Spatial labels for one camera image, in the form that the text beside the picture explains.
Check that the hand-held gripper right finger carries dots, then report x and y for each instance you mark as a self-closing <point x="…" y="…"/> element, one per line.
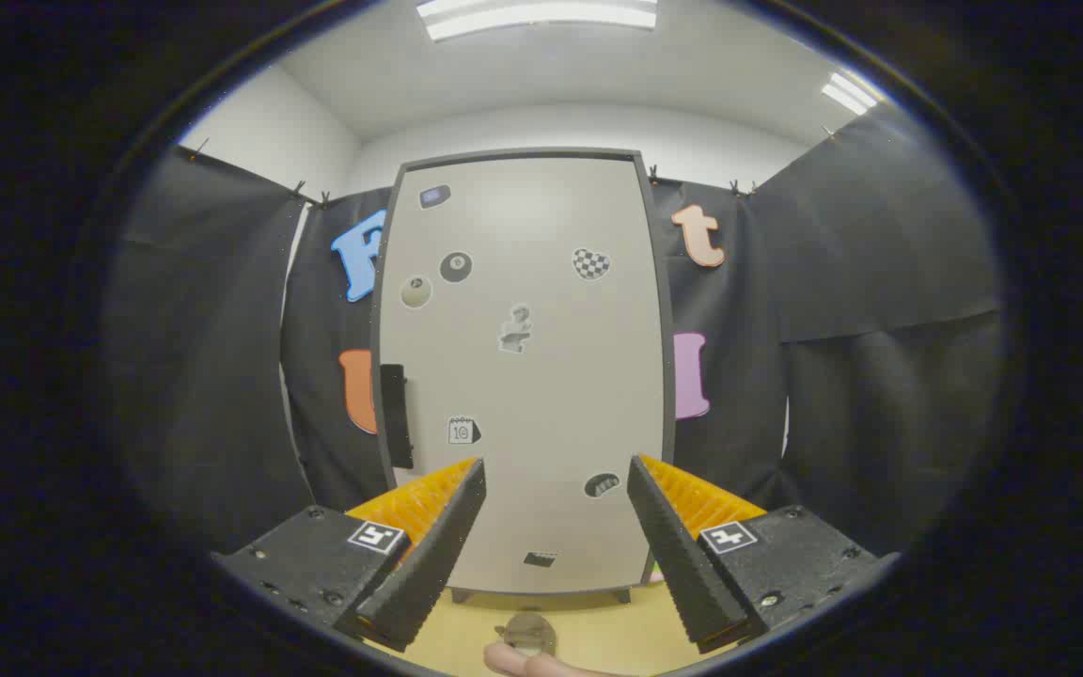
<point x="682" y="564"/>

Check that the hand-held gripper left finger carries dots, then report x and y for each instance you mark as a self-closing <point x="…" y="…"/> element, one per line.
<point x="429" y="564"/>

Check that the grey shoe cabinet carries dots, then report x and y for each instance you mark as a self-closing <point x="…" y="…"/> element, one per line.
<point x="669" y="376"/>

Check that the white shoe cabinet door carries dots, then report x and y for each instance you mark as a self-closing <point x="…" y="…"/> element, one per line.
<point x="541" y="395"/>

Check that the black backdrop cloth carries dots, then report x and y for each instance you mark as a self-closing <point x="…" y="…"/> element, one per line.
<point x="203" y="357"/>

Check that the small ceiling light panel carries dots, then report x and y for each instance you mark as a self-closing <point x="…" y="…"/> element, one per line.
<point x="850" y="94"/>

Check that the large ceiling light panel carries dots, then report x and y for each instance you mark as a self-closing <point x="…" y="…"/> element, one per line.
<point x="541" y="17"/>

